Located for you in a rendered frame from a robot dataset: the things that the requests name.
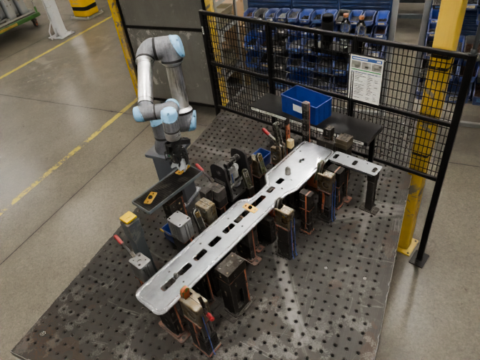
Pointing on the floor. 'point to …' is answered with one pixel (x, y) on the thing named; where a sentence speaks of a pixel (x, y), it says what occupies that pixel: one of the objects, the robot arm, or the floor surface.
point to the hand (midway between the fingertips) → (182, 168)
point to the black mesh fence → (418, 258)
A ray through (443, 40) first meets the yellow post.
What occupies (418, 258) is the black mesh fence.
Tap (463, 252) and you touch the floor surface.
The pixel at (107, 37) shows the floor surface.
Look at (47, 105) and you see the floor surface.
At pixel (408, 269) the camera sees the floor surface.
